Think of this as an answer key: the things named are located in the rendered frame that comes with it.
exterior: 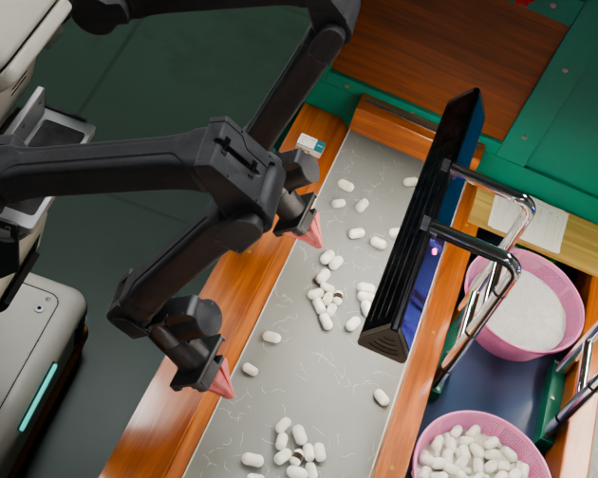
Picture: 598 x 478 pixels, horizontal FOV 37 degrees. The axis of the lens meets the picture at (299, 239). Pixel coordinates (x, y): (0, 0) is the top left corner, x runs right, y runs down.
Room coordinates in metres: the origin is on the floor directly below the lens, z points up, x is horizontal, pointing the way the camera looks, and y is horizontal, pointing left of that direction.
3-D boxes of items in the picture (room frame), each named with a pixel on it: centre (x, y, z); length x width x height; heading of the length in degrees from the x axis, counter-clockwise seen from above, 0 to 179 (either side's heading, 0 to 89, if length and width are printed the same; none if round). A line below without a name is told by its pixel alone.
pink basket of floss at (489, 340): (1.26, -0.49, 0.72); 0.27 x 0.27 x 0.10
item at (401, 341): (1.11, -0.20, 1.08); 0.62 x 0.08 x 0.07; 176
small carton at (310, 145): (1.45, 0.05, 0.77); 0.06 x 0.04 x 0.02; 86
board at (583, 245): (1.48, -0.50, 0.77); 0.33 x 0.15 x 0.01; 86
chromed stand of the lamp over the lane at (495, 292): (1.10, -0.28, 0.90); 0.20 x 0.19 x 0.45; 176
